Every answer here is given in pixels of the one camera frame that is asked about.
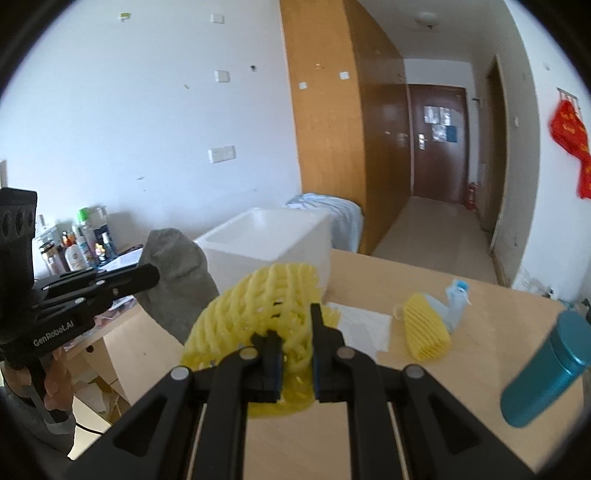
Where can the papers on desk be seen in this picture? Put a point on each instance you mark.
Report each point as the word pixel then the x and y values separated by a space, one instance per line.
pixel 122 261

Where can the yellow foam fruit net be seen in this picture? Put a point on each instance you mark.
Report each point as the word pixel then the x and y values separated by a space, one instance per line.
pixel 425 327
pixel 258 295

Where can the small white wall socket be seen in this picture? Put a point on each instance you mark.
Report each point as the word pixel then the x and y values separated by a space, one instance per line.
pixel 222 76

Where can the blue door notice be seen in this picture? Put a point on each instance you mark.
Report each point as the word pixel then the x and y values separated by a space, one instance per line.
pixel 444 133

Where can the group of toiletry bottles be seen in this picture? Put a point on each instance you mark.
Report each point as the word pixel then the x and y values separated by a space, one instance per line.
pixel 83 244

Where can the white foam box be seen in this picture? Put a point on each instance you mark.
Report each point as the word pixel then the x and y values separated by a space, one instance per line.
pixel 258 230

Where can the teal plastic chair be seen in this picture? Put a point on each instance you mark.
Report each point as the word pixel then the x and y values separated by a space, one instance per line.
pixel 540 378

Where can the wooden wardrobe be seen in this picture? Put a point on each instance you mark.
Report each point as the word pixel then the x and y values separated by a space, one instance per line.
pixel 323 115

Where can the white wall plate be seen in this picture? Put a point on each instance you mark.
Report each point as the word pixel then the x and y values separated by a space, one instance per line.
pixel 217 18

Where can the red fire extinguisher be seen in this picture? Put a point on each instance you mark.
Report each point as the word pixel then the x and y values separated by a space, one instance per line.
pixel 470 196

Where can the red hanging bags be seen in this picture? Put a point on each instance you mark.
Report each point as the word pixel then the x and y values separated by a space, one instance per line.
pixel 572 134

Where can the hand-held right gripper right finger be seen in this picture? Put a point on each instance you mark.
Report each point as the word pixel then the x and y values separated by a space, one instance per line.
pixel 316 369

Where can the large white wall socket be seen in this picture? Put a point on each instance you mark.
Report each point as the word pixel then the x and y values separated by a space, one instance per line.
pixel 222 154

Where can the white paper towel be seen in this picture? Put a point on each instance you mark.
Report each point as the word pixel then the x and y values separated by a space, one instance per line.
pixel 364 323

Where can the white plastic bag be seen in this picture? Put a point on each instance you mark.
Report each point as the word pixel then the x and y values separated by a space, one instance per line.
pixel 341 217

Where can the grey door notice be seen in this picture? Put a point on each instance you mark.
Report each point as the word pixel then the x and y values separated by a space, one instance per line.
pixel 436 115

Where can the person's left hand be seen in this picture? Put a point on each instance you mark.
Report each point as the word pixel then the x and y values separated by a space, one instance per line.
pixel 56 374

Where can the dark brown entrance door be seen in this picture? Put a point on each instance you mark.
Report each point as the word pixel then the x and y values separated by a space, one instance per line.
pixel 438 170

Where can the grey sock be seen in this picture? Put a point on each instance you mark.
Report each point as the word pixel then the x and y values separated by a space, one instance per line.
pixel 180 277

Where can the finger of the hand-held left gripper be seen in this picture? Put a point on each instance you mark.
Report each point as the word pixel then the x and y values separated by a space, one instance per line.
pixel 134 277
pixel 87 304

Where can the blue face mask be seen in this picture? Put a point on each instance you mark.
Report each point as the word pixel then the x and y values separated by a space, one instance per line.
pixel 455 309

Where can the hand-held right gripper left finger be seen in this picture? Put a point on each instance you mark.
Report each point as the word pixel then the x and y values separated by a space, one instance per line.
pixel 277 369

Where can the wall hook rack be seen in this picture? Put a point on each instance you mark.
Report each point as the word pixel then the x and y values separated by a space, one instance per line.
pixel 568 94

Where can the brown side door frame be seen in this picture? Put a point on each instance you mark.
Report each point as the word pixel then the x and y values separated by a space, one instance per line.
pixel 498 161

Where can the cardboard pieces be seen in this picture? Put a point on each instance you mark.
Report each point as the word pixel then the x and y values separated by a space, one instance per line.
pixel 101 397

